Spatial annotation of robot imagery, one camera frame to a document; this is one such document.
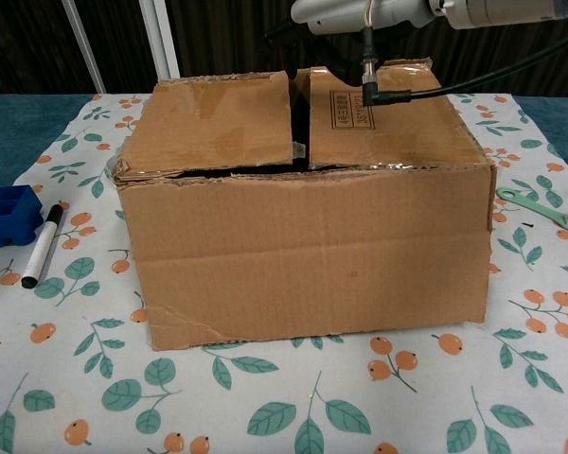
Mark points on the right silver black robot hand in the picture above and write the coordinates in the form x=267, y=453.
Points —
x=360, y=12

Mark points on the brown cardboard box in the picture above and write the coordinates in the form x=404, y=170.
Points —
x=303, y=255

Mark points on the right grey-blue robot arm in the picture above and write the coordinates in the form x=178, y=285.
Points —
x=511, y=12

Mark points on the mint green hairbrush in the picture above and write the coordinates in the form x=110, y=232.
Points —
x=539, y=208

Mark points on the white marker black cap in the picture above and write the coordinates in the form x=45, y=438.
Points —
x=42, y=246

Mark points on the floral print tablecloth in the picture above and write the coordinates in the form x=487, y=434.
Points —
x=284, y=402

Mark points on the blue plastic grid block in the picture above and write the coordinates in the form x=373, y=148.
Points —
x=9, y=213

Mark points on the white partition frame post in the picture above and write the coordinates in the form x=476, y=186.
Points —
x=161, y=38

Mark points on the thin white partition post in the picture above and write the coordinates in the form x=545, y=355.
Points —
x=86, y=47

